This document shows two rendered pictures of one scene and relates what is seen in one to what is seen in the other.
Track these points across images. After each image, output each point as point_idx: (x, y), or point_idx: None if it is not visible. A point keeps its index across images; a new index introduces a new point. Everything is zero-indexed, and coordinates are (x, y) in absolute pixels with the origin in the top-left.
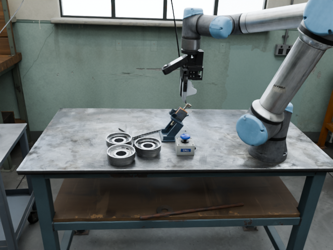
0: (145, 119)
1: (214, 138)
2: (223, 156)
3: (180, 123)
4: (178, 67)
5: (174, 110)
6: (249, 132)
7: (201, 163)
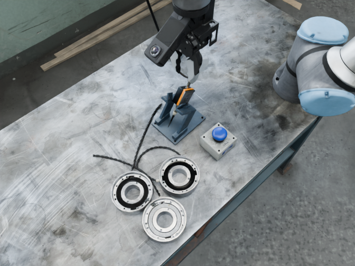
0: (106, 106)
1: (225, 93)
2: (262, 123)
3: (192, 110)
4: (180, 43)
5: (170, 94)
6: (330, 107)
7: (255, 156)
